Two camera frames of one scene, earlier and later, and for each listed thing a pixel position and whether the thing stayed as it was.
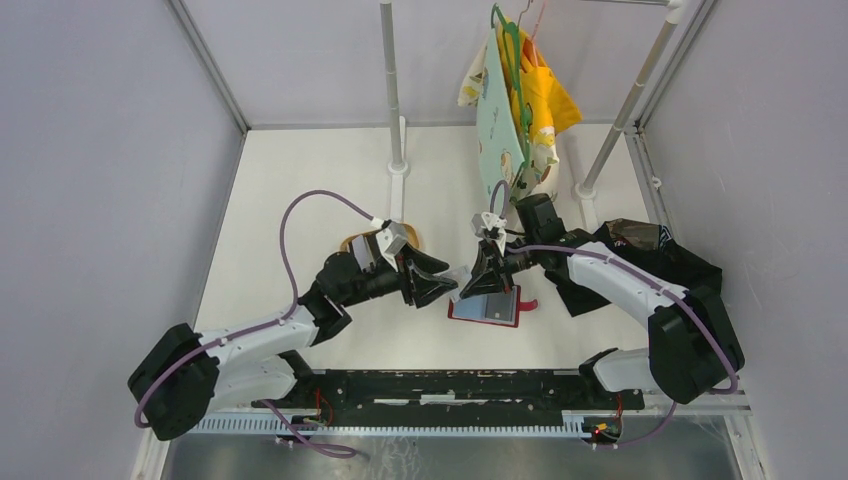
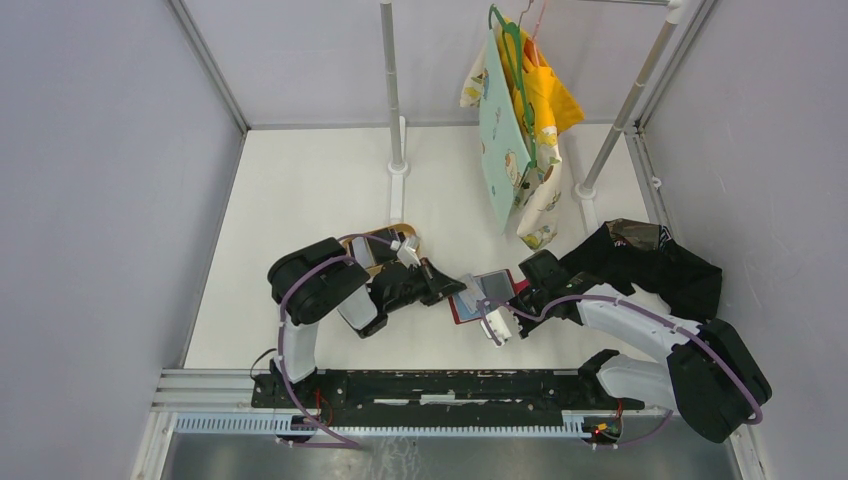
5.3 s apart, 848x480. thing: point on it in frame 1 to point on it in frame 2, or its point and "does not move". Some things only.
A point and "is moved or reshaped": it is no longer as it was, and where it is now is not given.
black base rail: (456, 393) does not move
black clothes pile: (646, 244) does not move
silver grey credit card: (460, 273) is moved or reshaped
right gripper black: (487, 275) to (523, 326)
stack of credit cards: (363, 253) does not move
